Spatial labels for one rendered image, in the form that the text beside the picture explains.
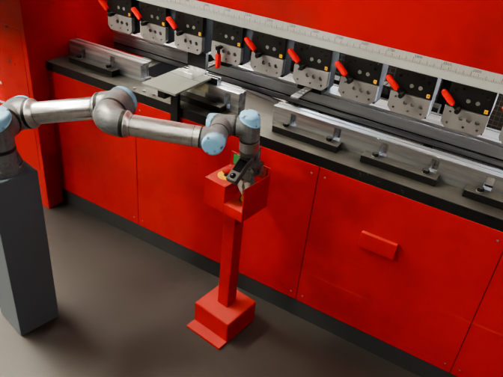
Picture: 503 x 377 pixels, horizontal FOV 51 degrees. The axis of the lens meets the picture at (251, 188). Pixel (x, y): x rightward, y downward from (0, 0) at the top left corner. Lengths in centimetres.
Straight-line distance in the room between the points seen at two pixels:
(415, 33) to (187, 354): 159
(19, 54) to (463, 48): 207
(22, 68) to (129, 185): 79
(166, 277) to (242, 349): 59
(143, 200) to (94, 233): 40
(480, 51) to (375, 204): 66
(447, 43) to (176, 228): 158
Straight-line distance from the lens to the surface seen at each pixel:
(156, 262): 285
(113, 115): 185
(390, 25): 198
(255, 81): 260
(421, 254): 215
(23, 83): 300
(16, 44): 294
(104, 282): 276
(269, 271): 253
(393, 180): 204
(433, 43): 195
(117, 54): 277
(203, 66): 244
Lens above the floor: 185
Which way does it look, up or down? 32 degrees down
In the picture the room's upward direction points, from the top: 6 degrees clockwise
